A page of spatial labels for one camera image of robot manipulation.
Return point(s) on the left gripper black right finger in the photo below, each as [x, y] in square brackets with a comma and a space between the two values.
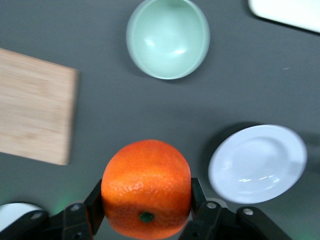
[210, 222]

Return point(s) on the orange fruit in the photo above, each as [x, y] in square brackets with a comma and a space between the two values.
[145, 180]

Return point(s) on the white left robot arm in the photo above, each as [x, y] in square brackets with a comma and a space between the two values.
[12, 212]

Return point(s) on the white round plate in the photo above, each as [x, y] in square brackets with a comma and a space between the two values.
[257, 162]

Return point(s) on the mint green bowl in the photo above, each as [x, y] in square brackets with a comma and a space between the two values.
[167, 37]

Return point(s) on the cream tray with bear print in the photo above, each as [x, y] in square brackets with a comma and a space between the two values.
[287, 12]

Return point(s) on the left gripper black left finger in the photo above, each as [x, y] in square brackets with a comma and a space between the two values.
[80, 220]

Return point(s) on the wooden cutting board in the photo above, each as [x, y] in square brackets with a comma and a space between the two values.
[32, 105]

